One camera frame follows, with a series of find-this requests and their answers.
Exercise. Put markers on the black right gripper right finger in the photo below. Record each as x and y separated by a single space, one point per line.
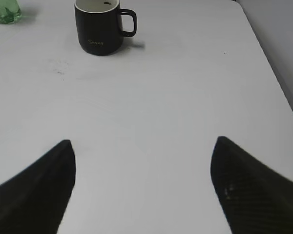
254 198

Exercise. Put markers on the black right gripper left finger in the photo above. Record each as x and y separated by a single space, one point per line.
34 201

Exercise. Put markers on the black ceramic mug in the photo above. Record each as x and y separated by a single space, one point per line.
100 27

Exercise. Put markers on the green plastic soda bottle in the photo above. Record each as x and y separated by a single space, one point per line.
10 11

